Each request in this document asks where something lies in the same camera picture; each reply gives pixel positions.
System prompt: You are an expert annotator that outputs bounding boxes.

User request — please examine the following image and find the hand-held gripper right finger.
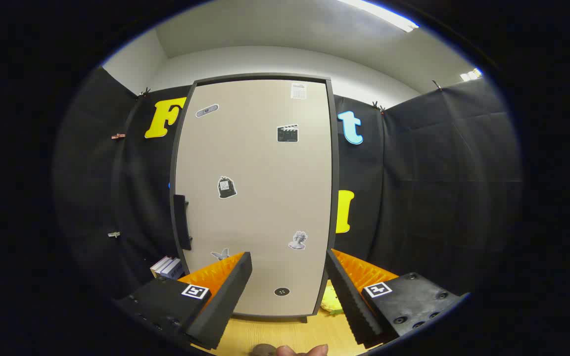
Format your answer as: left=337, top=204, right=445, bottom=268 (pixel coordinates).
left=326, top=248, right=466, bottom=347

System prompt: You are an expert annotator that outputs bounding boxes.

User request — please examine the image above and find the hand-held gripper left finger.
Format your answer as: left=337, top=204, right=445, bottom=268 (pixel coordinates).
left=114, top=251, right=253, bottom=351

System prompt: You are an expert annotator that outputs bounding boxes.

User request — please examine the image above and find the black door handle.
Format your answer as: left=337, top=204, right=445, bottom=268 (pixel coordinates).
left=173, top=194, right=192, bottom=251

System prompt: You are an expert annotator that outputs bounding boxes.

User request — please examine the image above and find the black backdrop cloth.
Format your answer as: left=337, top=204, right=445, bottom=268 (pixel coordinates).
left=52, top=67, right=523, bottom=307

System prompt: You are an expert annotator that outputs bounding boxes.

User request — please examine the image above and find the yellow green plush toy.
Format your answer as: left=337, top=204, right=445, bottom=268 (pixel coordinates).
left=321, top=281, right=345, bottom=315

